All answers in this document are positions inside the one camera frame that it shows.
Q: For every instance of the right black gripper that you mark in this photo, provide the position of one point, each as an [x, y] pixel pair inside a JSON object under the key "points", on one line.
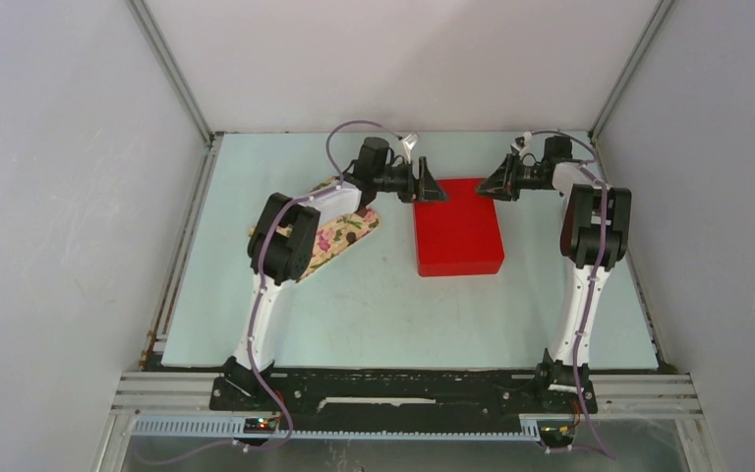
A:
{"points": [[504, 183]]}

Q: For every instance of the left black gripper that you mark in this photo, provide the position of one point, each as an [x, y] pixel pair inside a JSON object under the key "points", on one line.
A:
{"points": [[426, 189]]}

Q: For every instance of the red box lid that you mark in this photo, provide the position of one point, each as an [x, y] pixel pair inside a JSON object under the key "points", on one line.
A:
{"points": [[460, 236]]}

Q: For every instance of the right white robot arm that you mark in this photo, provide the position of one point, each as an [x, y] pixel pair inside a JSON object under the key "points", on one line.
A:
{"points": [[593, 240]]}

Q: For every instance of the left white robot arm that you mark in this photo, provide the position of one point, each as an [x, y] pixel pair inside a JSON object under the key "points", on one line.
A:
{"points": [[377, 169]]}

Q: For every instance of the floral pattern tray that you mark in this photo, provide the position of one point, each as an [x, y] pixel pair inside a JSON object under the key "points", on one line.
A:
{"points": [[345, 234]]}

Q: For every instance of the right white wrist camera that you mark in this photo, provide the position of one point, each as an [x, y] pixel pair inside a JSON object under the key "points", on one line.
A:
{"points": [[521, 144]]}

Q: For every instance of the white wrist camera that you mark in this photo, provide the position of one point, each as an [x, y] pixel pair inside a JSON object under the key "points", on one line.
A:
{"points": [[521, 144], [408, 142]]}

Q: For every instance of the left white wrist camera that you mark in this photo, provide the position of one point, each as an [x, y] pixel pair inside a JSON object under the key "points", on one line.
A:
{"points": [[408, 142]]}

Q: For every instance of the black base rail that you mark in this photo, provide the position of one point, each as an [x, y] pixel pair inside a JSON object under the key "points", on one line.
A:
{"points": [[401, 401]]}

